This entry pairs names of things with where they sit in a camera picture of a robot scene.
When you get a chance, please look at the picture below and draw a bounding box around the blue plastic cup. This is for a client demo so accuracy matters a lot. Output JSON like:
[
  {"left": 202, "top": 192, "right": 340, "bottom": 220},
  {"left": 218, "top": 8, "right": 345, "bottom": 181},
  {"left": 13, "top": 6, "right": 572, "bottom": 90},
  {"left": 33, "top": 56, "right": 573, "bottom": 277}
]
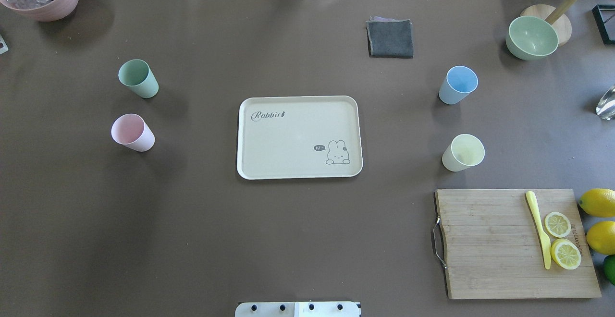
[{"left": 438, "top": 66, "right": 479, "bottom": 105}]

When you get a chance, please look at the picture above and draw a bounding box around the green plastic cup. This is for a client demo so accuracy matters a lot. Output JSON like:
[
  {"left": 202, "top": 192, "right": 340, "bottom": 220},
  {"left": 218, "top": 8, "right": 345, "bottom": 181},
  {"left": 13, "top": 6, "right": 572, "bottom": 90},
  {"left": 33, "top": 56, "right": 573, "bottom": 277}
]
[{"left": 117, "top": 59, "right": 160, "bottom": 98}]

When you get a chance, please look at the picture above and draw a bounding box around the cream rabbit serving tray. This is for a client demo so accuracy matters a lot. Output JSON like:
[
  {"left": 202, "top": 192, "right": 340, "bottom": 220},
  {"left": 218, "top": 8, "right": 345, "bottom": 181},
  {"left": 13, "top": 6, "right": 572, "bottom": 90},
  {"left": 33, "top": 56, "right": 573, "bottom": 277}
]
[{"left": 236, "top": 96, "right": 363, "bottom": 181}]

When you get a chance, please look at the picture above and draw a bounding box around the grey folded cloth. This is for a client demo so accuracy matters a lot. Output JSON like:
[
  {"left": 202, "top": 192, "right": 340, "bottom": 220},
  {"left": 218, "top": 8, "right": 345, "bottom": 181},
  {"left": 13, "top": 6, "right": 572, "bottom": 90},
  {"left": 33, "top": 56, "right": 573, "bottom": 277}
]
[{"left": 366, "top": 16, "right": 414, "bottom": 59}]

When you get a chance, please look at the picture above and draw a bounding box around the pale yellow plastic cup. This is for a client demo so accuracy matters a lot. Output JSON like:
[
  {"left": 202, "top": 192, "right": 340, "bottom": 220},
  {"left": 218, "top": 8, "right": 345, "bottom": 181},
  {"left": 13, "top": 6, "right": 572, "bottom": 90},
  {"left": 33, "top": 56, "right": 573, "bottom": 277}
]
[{"left": 442, "top": 134, "right": 485, "bottom": 172}]

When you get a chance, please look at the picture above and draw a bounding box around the pink plastic cup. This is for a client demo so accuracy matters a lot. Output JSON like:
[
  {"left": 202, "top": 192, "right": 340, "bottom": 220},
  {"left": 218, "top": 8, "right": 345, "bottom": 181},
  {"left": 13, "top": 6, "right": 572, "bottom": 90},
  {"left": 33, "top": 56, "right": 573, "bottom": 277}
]
[{"left": 111, "top": 113, "right": 155, "bottom": 152}]

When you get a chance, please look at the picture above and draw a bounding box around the wooden cutting board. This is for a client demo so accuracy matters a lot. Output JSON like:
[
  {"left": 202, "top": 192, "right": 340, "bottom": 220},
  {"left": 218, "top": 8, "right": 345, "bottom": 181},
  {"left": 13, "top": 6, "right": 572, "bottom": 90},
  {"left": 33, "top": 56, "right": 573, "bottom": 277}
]
[{"left": 435, "top": 189, "right": 602, "bottom": 299}]

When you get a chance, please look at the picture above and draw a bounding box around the yellow plastic knife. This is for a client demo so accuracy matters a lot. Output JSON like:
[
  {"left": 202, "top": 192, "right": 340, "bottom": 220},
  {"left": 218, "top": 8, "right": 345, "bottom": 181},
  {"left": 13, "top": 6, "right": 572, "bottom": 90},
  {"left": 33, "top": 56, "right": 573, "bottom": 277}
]
[{"left": 525, "top": 190, "right": 552, "bottom": 270}]

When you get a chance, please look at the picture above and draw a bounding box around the green bowl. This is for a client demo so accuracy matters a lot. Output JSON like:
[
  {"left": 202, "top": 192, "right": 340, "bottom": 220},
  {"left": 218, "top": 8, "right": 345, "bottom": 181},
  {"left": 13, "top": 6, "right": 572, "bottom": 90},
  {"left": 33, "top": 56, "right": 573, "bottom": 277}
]
[{"left": 505, "top": 16, "right": 559, "bottom": 61}]

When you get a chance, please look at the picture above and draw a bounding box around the upper lemon slice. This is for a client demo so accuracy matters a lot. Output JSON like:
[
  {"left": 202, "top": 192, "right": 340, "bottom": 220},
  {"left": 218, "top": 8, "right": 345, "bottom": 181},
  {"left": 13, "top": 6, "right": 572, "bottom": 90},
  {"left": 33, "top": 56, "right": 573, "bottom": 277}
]
[{"left": 544, "top": 211, "right": 572, "bottom": 238}]

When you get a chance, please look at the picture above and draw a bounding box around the lemon slice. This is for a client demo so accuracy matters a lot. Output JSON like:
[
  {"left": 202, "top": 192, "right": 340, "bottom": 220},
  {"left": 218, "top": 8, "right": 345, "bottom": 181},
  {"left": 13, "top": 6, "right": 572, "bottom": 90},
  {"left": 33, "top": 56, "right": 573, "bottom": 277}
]
[
  {"left": 551, "top": 238, "right": 582, "bottom": 270},
  {"left": 544, "top": 211, "right": 572, "bottom": 238}
]

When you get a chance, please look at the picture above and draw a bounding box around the wooden stand with base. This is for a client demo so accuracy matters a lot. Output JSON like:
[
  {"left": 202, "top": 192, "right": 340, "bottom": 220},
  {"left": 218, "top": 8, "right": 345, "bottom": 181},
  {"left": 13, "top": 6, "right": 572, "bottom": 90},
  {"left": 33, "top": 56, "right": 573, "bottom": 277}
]
[{"left": 520, "top": 0, "right": 615, "bottom": 47}]

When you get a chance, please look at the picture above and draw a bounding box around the lower lemon slice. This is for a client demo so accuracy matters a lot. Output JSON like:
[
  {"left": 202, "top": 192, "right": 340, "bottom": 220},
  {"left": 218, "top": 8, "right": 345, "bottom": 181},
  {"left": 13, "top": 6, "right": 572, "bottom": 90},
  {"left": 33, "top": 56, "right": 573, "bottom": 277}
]
[{"left": 551, "top": 238, "right": 582, "bottom": 270}]

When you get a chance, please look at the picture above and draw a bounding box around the upper whole lemon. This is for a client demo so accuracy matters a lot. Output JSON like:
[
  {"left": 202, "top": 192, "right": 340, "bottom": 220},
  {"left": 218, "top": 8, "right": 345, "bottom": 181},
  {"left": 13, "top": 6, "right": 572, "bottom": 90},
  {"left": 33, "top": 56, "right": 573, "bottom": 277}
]
[{"left": 578, "top": 188, "right": 615, "bottom": 217}]

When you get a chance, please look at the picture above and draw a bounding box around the whole lemon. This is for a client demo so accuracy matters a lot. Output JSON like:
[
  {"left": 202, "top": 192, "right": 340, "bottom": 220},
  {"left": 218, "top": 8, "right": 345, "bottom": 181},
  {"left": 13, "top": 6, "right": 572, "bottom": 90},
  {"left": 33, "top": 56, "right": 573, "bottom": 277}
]
[
  {"left": 578, "top": 188, "right": 615, "bottom": 217},
  {"left": 586, "top": 220, "right": 615, "bottom": 256}
]

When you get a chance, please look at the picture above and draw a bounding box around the clear glass object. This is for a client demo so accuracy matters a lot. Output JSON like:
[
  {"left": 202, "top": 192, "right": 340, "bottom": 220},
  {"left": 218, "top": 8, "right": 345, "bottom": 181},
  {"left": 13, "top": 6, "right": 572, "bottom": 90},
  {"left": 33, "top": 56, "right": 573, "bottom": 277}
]
[{"left": 595, "top": 85, "right": 615, "bottom": 120}]

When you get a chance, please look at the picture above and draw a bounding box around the lower whole lemon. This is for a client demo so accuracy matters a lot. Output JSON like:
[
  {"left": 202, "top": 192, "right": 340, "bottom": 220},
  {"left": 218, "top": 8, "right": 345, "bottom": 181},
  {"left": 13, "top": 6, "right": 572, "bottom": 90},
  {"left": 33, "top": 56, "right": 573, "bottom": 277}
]
[{"left": 586, "top": 220, "right": 615, "bottom": 256}]

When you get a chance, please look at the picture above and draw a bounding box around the green lime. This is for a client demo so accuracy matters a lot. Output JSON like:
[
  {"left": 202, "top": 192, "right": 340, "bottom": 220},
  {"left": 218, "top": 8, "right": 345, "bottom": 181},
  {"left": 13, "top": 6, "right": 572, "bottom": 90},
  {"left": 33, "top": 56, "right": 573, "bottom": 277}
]
[{"left": 603, "top": 255, "right": 615, "bottom": 286}]

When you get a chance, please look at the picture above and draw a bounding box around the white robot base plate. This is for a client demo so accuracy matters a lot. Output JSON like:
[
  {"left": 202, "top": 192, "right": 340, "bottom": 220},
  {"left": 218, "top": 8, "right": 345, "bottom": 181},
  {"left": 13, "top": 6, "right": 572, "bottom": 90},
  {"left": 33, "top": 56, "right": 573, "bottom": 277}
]
[{"left": 234, "top": 300, "right": 362, "bottom": 317}]

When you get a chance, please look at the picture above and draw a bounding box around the black frame object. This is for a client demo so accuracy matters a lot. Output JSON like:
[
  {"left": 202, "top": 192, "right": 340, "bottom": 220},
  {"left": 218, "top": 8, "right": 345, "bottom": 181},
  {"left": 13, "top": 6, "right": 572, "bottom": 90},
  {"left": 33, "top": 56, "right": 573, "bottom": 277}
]
[{"left": 591, "top": 4, "right": 615, "bottom": 44}]

